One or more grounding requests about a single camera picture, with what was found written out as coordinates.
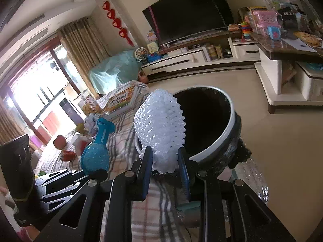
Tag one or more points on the person's left forearm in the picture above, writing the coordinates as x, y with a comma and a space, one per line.
26, 235

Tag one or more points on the colourful puzzle box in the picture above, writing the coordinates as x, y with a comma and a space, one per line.
121, 99

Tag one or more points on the dark thermos bottle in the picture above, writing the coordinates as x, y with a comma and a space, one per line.
66, 109

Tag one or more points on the black flat television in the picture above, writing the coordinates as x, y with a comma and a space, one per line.
189, 12

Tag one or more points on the clear plastic sheet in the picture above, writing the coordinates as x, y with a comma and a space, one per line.
252, 179

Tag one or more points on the pink toy box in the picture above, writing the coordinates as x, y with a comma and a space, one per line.
266, 20

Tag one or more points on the black bin with white rim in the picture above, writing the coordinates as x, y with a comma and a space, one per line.
207, 121

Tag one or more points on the blue pear-shaped pouch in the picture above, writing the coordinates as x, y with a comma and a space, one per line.
94, 156

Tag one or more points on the yellow snack packet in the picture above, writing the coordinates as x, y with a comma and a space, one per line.
89, 108

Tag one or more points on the crumpled white paper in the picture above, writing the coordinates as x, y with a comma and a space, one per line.
90, 124

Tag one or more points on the pink round toy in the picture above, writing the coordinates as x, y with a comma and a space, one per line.
143, 77

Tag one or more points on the red round object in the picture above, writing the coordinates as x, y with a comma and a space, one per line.
59, 142

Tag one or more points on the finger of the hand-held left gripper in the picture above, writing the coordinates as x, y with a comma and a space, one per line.
60, 176
59, 193

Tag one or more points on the red heart hanging decoration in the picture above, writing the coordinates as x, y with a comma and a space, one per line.
116, 21

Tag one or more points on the white ferris wheel toy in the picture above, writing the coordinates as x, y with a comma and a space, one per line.
141, 55

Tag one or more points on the white foam fruit net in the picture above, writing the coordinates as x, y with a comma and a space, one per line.
159, 131

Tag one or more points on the white table with dark top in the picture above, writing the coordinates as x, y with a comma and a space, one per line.
270, 63

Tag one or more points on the plaid tablecloth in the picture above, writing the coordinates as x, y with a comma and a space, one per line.
121, 133

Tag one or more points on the blue toy vehicle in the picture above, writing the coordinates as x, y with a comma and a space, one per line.
154, 57

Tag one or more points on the red and white carton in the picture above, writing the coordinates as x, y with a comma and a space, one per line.
80, 145

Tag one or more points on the beige window curtain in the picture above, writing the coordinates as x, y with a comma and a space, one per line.
83, 45
10, 123

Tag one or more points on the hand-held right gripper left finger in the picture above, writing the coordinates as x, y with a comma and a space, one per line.
147, 174

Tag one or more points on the light blue furniture cover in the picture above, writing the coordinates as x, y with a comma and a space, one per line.
113, 70

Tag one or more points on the white television cabinet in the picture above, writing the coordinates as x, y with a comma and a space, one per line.
176, 61

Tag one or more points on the white paper sheet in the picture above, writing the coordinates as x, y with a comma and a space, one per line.
300, 46

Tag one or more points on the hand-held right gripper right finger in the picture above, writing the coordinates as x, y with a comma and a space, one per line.
185, 179

